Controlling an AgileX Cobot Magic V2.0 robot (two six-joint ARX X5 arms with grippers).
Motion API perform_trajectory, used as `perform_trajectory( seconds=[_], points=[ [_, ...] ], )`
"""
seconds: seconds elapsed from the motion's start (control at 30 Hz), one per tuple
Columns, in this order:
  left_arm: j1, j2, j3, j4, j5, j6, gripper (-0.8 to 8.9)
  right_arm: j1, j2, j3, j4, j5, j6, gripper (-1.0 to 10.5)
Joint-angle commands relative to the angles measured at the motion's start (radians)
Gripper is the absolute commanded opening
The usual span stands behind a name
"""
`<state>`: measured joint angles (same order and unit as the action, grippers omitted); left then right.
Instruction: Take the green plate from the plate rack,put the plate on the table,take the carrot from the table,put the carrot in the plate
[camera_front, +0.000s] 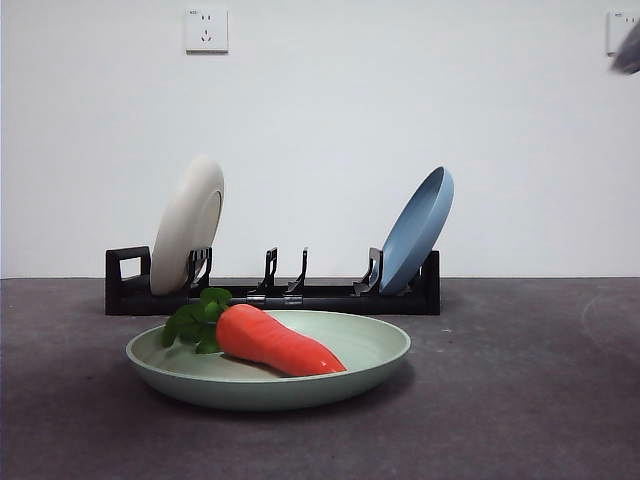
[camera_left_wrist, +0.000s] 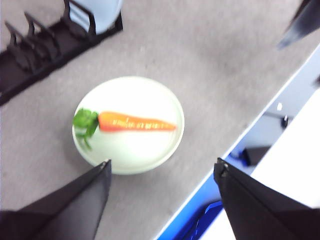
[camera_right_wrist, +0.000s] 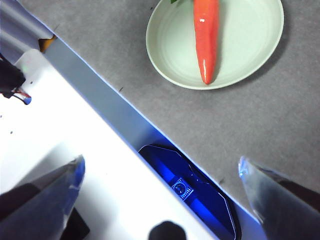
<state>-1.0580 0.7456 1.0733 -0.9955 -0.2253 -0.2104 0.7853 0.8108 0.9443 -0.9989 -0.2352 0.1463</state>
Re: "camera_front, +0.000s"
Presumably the blue plate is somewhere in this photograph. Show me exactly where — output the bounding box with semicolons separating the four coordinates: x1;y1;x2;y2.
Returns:
378;166;456;295

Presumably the orange carrot with green leaves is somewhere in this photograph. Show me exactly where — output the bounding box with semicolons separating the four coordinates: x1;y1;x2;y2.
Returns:
162;287;348;377

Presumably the white wall socket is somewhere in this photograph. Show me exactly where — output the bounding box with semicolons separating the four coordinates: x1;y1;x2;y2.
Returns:
184;8;230;55
606;10;634;57

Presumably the pale green plate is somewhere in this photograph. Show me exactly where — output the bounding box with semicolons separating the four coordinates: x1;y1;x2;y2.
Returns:
125;309;413;412

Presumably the black plate rack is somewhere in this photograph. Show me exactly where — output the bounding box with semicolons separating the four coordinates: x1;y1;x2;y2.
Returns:
104;244;442;317

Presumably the cream white plate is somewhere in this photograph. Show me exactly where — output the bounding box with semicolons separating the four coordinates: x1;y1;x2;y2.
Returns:
149;153;226;297

